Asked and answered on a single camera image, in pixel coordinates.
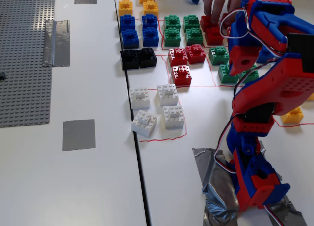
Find blue and red gripper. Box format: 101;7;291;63
185;0;262;76

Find thin wrist servo cable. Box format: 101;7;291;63
219;7;249;40

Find person's hand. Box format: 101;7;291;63
203;0;245;26

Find white lego block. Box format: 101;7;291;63
157;84;179;107
131;109;158;138
162;104;185;129
129;88;151;110

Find base servo cable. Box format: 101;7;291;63
265;205;287;226

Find grey tape strip on baseplate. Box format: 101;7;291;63
43;19;71;68

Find grey tape marker square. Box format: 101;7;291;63
62;119;96;151

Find red lego block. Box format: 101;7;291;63
167;47;188;67
170;64;193;87
199;15;220;32
184;44;207;65
204;26;225;46

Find crumpled grey duct tape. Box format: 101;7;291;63
192;140;308;226

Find grey lego baseplate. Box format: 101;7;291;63
0;0;56;128

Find long arm servo cable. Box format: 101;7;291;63
213;63;261;175

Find blue lego block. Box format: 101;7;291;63
120;29;140;49
142;27;160;47
141;13;158;30
256;47;278;64
119;14;136;32

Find black lego block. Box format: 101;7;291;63
120;49;140;71
138;47;157;69

